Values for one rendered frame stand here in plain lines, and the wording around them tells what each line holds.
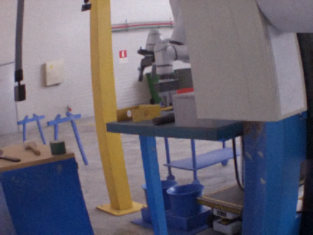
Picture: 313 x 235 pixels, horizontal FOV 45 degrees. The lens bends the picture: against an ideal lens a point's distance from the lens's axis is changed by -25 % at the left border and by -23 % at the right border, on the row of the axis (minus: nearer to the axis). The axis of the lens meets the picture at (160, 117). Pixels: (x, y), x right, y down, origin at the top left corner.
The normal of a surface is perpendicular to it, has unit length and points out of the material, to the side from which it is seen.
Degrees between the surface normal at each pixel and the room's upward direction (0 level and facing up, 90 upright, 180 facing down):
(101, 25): 90
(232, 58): 90
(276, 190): 90
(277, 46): 90
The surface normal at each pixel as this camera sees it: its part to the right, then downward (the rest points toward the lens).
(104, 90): 0.63, 0.02
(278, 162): -0.76, 0.16
